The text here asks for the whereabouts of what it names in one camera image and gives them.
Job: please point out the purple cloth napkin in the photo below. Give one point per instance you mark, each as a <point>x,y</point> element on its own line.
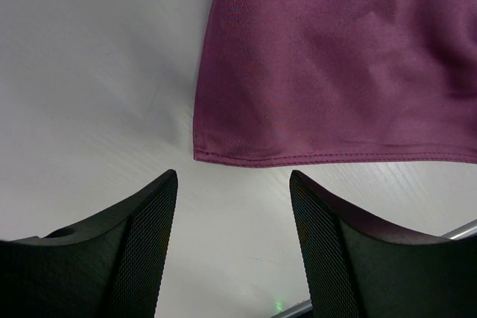
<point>299,82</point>

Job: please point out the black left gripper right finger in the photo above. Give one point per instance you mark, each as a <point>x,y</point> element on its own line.
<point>360,265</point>

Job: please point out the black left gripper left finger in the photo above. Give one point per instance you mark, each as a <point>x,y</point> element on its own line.
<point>107,265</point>

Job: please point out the aluminium front rail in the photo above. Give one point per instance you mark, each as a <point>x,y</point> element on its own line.
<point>304,309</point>

